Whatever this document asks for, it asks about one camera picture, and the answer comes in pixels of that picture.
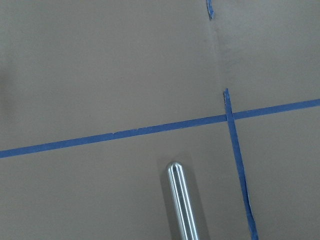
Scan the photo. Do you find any steel muddler with black cap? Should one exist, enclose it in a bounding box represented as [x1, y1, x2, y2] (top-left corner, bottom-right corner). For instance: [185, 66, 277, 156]
[166, 161, 200, 240]

